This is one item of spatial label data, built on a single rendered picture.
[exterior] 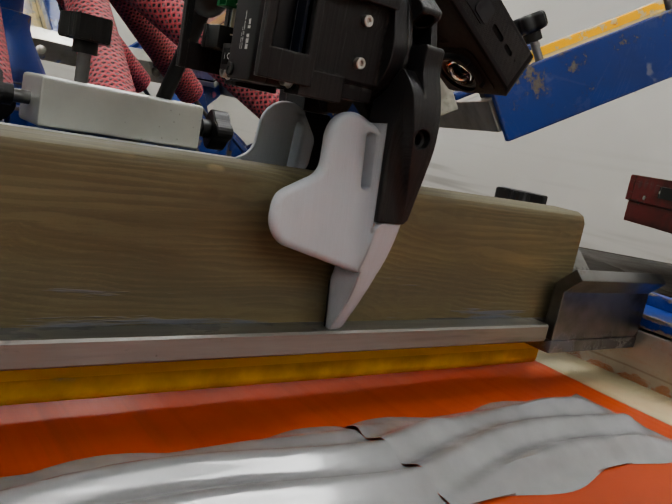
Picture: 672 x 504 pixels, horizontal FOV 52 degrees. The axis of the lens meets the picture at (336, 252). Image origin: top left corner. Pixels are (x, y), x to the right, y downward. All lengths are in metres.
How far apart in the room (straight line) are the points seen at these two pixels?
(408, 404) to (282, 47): 0.18
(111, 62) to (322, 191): 0.53
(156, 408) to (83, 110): 0.29
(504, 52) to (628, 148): 2.21
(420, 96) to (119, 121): 0.32
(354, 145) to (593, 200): 2.32
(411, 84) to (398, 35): 0.02
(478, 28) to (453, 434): 0.18
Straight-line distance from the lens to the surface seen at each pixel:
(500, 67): 0.35
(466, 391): 0.39
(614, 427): 0.39
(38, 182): 0.25
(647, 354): 0.50
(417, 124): 0.27
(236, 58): 0.27
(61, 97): 0.54
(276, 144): 0.32
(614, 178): 2.56
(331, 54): 0.27
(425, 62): 0.28
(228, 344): 0.27
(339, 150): 0.28
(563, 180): 2.66
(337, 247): 0.28
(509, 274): 0.39
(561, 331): 0.43
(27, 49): 1.07
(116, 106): 0.55
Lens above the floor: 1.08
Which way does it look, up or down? 10 degrees down
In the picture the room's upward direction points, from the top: 11 degrees clockwise
